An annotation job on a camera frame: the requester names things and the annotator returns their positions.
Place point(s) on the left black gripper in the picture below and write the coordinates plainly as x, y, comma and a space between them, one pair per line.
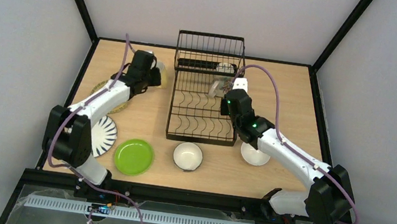
155, 76

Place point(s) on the yellow ceramic mug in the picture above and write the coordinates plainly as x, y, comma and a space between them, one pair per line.
163, 71

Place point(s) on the black wire dish rack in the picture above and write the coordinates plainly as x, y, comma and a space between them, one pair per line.
193, 116

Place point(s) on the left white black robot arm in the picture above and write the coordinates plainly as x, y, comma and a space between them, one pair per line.
68, 133

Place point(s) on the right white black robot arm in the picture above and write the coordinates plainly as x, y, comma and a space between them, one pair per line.
327, 197

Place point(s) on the woven bamboo plate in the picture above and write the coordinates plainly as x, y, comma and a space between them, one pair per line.
116, 109

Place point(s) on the blue striped white plate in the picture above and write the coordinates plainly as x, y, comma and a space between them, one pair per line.
104, 136

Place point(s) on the green plastic plate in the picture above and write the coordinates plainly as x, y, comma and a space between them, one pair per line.
133, 157

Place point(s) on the black rimmed white bowl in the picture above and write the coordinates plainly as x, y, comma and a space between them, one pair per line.
188, 156

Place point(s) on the plain white bowl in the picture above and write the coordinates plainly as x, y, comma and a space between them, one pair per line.
253, 156

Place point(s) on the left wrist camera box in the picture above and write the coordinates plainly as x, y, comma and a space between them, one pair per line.
149, 52

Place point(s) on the white slotted cable duct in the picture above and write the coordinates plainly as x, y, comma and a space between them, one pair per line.
129, 214

